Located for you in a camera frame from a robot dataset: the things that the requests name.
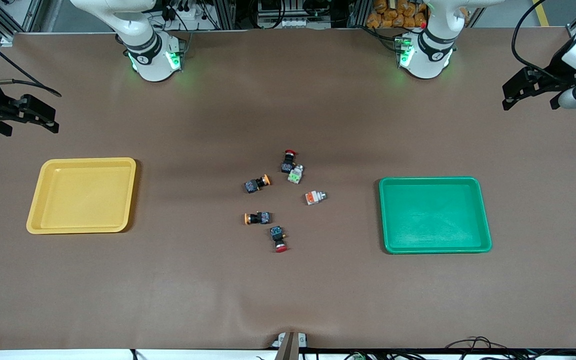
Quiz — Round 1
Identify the yellow capped black push button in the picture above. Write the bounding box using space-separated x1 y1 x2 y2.
243 211 272 226
244 173 272 195

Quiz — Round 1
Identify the yellow plastic tray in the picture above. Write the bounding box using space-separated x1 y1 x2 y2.
26 157 137 235

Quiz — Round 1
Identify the bag of orange objects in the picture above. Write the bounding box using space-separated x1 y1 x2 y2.
366 0 428 29

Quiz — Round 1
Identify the green plastic tray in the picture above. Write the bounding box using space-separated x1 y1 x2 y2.
378 176 493 255

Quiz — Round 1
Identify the white power strip with plugs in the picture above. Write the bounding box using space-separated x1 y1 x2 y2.
165 2 209 31

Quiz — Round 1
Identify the long white power strip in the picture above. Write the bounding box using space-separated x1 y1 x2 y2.
267 16 330 29

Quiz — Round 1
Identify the red capped black push button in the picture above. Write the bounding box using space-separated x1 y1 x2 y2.
281 149 299 175
269 225 289 253

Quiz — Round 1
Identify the brown table mat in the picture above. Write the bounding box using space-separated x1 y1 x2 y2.
0 27 576 351

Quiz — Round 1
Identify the metal table edge clamp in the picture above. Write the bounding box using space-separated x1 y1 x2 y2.
272 331 309 360

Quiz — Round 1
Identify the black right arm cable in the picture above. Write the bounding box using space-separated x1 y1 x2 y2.
0 24 62 98

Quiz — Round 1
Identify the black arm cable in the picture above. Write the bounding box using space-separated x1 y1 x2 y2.
511 0 576 85
0 24 62 98

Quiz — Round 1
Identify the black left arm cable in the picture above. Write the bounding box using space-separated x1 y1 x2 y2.
511 0 576 85

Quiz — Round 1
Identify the black cable bundle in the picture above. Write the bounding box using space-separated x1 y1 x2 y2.
313 336 576 360

